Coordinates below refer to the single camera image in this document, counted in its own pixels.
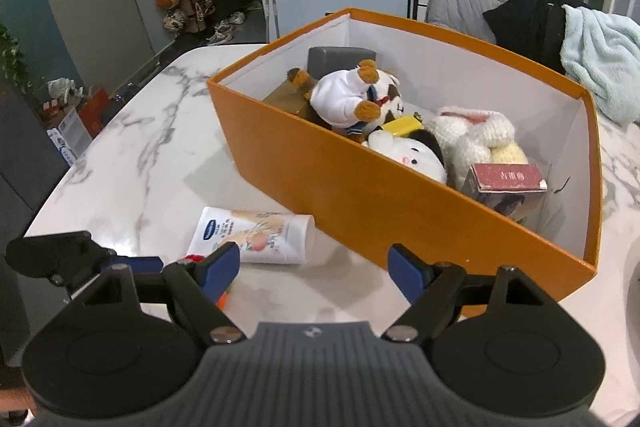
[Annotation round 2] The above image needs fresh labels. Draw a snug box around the brown cardboard box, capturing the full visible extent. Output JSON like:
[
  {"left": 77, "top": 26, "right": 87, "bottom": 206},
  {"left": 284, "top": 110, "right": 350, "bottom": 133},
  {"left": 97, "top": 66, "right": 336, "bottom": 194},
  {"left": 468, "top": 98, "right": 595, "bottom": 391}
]
[{"left": 262, "top": 79, "right": 321, "bottom": 122}]

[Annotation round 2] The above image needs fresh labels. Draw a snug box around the yellow plastic case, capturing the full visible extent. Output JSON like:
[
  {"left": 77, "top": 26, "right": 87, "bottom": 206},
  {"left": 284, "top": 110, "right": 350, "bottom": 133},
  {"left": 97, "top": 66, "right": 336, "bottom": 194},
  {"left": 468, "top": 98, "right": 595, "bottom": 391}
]
[{"left": 382, "top": 113, "right": 426, "bottom": 140}]

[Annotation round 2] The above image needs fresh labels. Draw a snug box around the red cardboard box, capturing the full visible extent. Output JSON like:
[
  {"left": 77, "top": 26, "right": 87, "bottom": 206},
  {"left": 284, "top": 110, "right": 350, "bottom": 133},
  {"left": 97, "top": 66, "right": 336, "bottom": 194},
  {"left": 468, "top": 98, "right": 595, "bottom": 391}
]
[{"left": 80, "top": 87, "right": 111, "bottom": 138}]

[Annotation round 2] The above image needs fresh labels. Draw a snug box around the white and blue carton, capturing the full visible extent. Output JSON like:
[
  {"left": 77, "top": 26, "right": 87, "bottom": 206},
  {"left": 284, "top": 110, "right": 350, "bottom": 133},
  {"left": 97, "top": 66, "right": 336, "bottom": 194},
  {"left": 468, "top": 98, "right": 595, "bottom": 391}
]
[{"left": 47, "top": 107, "right": 93, "bottom": 165}]

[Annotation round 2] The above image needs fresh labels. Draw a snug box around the pair of sneakers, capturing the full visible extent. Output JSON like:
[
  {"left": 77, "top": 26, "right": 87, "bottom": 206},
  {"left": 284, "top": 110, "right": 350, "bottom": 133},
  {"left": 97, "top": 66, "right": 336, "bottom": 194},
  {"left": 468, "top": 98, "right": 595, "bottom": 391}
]
[{"left": 207, "top": 9, "right": 246, "bottom": 45}]

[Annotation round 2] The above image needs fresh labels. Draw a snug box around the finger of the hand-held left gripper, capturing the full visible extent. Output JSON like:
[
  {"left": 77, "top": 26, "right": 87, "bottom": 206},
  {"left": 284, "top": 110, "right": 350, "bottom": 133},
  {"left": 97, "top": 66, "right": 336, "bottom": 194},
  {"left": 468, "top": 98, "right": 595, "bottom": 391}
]
[{"left": 5, "top": 231, "right": 164, "bottom": 290}]

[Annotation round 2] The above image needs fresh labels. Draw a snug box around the light blue fleece blanket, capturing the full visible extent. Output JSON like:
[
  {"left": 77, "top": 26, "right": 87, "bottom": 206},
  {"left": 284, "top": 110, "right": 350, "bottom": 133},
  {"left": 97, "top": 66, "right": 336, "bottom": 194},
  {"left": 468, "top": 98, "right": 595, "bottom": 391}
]
[{"left": 560, "top": 4, "right": 640, "bottom": 125}]

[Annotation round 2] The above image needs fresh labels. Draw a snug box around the black jacket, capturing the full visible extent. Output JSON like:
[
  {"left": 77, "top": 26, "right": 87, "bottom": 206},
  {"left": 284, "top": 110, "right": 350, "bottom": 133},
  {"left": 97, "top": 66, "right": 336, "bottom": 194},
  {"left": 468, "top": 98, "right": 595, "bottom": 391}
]
[{"left": 482, "top": 0, "right": 588, "bottom": 72}]

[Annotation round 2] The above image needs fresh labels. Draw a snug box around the black and white plush toy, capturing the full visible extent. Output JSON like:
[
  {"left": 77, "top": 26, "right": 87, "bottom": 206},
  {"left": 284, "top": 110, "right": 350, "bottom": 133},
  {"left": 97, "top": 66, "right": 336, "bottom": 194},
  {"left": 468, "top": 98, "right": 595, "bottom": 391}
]
[{"left": 369, "top": 128, "right": 448, "bottom": 184}]

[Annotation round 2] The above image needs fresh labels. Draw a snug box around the illustrated card box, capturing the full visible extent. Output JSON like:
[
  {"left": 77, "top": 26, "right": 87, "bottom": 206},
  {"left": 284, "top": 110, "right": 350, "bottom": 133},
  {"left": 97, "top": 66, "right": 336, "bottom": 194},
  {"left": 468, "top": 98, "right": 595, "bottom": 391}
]
[{"left": 460, "top": 163, "right": 548, "bottom": 220}]

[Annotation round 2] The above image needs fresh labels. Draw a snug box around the brown plush dog toy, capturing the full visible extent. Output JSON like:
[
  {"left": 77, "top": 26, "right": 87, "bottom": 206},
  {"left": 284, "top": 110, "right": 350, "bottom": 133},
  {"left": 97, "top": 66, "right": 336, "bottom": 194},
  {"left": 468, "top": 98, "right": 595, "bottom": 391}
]
[{"left": 286, "top": 59, "right": 403, "bottom": 142}]

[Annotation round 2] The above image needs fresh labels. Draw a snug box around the orange cardboard box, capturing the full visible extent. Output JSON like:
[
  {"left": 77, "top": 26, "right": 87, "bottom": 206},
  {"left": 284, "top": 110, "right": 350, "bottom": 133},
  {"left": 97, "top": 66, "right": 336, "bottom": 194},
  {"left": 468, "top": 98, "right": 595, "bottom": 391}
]
[{"left": 206, "top": 7, "right": 599, "bottom": 303}]

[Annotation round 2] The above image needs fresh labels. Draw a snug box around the green houseplant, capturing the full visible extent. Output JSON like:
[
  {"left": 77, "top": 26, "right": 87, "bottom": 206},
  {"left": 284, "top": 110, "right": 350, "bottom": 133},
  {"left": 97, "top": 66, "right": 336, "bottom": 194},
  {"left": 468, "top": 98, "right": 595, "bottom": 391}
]
[{"left": 0, "top": 24, "right": 31, "bottom": 92}]

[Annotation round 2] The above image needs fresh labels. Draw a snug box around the orange crochet toy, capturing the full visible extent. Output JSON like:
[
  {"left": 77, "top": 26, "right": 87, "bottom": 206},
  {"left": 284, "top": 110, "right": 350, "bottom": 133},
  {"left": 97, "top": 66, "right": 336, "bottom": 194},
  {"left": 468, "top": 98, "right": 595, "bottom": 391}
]
[{"left": 186, "top": 253, "right": 233, "bottom": 309}]

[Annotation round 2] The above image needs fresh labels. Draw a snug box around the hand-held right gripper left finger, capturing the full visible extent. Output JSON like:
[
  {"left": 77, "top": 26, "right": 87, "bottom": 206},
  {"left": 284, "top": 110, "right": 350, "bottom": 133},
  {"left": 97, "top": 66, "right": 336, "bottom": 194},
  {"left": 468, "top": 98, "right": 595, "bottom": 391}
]
[{"left": 85, "top": 242, "right": 246, "bottom": 344}]

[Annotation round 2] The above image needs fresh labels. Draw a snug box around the dark grey box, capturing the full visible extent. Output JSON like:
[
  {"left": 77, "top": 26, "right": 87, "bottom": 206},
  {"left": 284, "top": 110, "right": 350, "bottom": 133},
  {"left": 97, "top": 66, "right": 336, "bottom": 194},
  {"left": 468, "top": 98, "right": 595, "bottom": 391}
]
[{"left": 307, "top": 47, "right": 366, "bottom": 80}]

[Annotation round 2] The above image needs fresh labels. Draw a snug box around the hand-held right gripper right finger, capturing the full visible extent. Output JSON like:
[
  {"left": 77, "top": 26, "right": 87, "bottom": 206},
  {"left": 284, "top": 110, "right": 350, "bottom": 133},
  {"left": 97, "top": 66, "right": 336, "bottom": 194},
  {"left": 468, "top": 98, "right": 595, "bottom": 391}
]
[{"left": 382, "top": 243, "right": 546, "bottom": 343}]

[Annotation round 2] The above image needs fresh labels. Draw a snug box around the white crochet bunny toy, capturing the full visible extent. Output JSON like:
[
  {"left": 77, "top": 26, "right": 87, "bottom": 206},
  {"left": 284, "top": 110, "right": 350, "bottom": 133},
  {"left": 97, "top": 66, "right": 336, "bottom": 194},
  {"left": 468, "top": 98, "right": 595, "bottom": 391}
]
[{"left": 425, "top": 106, "right": 528, "bottom": 188}]

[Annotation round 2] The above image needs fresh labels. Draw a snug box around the white cream tube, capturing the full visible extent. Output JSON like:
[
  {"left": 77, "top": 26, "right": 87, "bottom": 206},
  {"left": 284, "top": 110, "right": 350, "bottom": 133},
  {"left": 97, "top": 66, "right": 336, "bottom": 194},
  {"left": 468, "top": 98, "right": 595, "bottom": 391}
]
[{"left": 186, "top": 206, "right": 316, "bottom": 265}]

